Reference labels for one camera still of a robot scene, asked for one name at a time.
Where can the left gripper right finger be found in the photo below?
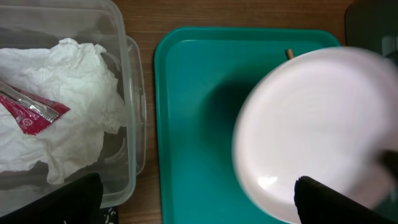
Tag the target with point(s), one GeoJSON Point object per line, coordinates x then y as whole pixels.
{"type": "Point", "coordinates": [317, 203]}

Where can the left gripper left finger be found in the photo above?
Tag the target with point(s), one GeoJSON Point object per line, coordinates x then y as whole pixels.
{"type": "Point", "coordinates": [76, 202]}

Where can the wooden chopstick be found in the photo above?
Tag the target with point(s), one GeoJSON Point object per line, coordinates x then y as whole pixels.
{"type": "Point", "coordinates": [289, 54]}

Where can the black tray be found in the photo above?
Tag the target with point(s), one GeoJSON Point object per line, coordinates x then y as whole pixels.
{"type": "Point", "coordinates": [108, 216]}

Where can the grey dishwasher rack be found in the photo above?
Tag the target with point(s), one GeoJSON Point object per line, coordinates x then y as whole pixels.
{"type": "Point", "coordinates": [372, 25]}

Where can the white napkin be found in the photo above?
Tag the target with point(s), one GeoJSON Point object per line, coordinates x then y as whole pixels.
{"type": "Point", "coordinates": [76, 76]}

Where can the clear plastic bin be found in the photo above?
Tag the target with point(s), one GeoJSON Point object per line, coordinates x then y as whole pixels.
{"type": "Point", "coordinates": [41, 24]}

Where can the large white plate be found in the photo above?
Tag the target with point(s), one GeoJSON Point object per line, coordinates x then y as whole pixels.
{"type": "Point", "coordinates": [325, 114]}

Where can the red snack wrapper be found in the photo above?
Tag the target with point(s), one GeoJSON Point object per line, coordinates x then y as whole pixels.
{"type": "Point", "coordinates": [32, 113]}

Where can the teal serving tray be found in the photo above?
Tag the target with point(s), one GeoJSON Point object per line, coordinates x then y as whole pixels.
{"type": "Point", "coordinates": [202, 77]}

